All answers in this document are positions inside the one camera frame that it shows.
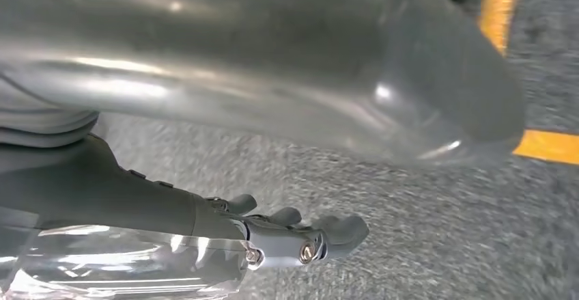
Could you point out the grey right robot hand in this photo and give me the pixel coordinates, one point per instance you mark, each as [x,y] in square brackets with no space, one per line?
[226,40]

